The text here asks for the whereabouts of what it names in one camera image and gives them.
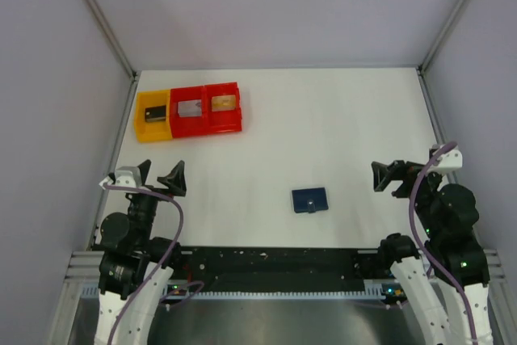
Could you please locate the silver card in bin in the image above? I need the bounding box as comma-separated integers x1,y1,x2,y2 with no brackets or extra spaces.
177,99,203,118

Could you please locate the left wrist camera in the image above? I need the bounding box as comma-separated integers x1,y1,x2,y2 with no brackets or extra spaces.
99,166,137,188

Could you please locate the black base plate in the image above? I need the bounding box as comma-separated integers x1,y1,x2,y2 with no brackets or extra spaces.
166,240,417,293

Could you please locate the yellow plastic bin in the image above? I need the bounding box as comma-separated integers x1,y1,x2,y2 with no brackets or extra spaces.
133,90,173,143

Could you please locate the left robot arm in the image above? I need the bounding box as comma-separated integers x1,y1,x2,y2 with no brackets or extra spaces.
94,160,187,344

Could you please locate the middle red plastic bin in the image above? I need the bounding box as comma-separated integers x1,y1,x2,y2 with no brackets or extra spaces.
169,86,208,139

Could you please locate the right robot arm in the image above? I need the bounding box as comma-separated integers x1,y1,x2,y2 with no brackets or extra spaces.
377,171,494,344

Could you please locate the blue leather card holder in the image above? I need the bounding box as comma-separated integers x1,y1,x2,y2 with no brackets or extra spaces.
292,187,329,214

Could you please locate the black card in bin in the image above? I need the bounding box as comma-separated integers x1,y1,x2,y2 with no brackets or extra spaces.
145,105,167,123

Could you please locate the red plastic bin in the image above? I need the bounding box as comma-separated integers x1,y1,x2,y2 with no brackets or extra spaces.
169,86,208,139
205,82,242,134

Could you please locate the gold card in bin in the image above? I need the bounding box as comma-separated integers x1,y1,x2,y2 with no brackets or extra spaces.
211,95,237,111

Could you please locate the right red plastic bin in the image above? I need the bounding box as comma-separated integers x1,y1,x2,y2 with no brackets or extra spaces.
205,82,242,134

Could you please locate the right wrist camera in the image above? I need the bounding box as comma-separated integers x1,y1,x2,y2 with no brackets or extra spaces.
428,146,464,175

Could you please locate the white slotted cable duct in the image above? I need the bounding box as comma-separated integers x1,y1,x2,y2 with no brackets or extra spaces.
80,283,406,303

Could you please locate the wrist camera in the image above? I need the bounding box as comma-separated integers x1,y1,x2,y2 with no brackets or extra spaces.
99,166,137,188
428,146,464,175

